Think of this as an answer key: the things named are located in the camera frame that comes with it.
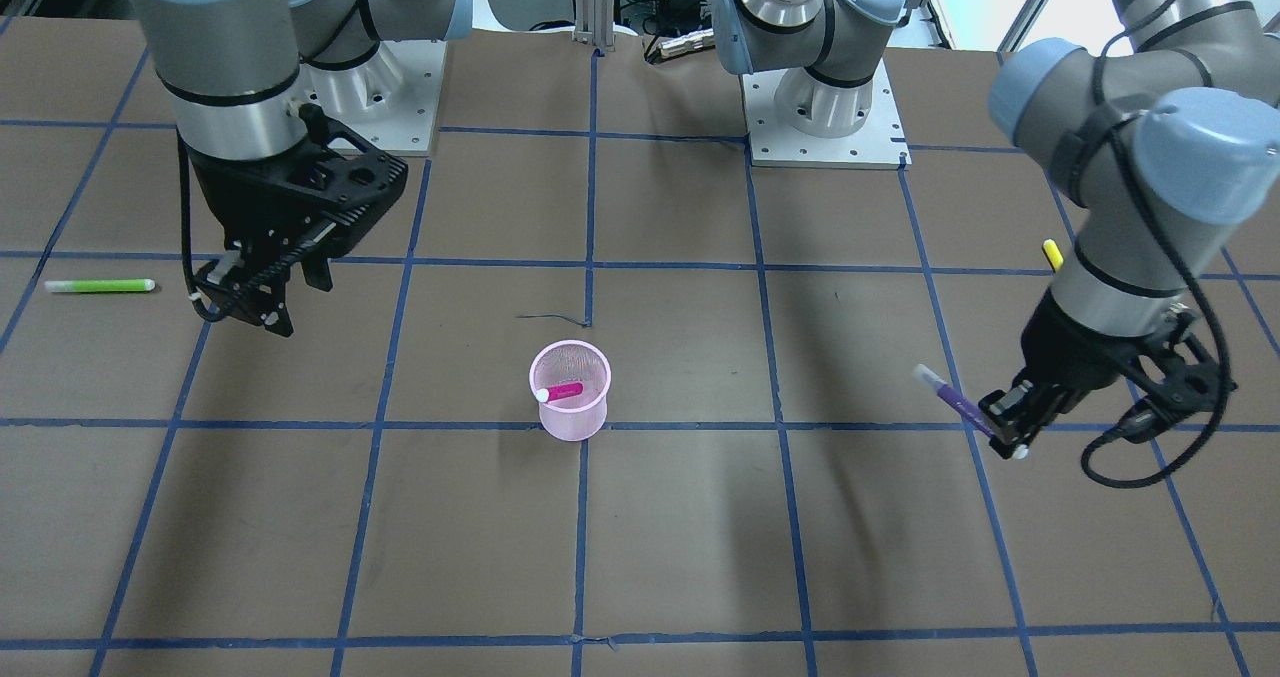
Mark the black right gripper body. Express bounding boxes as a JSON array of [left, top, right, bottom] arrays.
[[188, 127, 410, 259]]

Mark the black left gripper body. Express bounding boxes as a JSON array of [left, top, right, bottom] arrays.
[[1015, 296, 1229, 417]]

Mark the purple pen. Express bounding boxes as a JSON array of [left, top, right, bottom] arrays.
[[911, 363, 997, 436]]

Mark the pink pen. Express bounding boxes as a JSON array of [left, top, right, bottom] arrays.
[[534, 381, 584, 404]]

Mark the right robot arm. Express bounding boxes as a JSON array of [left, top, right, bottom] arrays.
[[129, 0, 474, 338]]

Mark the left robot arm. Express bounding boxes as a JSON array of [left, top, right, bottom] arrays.
[[980, 0, 1277, 458]]

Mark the pink mesh cup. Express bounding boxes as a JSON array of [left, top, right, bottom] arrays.
[[527, 340, 612, 443]]

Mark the green pen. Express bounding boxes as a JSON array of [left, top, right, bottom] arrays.
[[44, 279, 157, 294]]

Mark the yellow pen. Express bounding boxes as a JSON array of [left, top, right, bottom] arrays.
[[1041, 239, 1065, 273]]

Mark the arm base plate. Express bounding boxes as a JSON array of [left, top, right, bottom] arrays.
[[740, 61, 913, 170], [300, 40, 448, 157]]

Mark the aluminium frame post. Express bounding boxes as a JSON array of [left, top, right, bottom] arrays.
[[572, 0, 618, 58]]

